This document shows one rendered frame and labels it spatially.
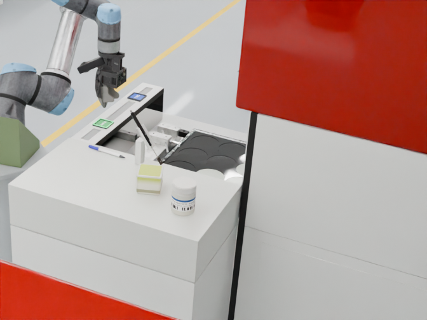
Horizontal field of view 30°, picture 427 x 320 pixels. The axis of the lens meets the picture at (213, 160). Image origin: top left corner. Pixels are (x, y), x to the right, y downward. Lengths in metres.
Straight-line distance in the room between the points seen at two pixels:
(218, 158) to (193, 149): 0.10
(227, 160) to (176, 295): 0.61
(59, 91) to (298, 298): 1.12
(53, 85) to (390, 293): 1.37
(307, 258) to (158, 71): 3.37
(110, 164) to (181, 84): 3.02
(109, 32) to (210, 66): 3.28
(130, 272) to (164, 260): 0.13
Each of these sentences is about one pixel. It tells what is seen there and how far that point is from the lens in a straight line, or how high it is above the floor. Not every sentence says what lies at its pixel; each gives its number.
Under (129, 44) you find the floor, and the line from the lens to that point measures 6.19.
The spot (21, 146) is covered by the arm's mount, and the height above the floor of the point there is 0.90.
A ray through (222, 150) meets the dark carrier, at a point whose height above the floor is 0.90.
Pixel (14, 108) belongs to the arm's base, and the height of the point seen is 1.00.
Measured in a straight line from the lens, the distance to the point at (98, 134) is 2.76.
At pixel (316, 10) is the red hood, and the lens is 2.21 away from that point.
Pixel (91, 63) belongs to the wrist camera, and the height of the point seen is 1.19.
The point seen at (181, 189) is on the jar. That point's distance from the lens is 2.28.
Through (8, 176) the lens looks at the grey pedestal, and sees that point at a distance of 2.82.
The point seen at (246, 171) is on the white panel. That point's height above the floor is 1.02.
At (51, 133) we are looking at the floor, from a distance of 4.84.
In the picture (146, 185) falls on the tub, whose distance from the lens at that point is 2.40.
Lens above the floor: 2.24
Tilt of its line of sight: 29 degrees down
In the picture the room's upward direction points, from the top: 5 degrees clockwise
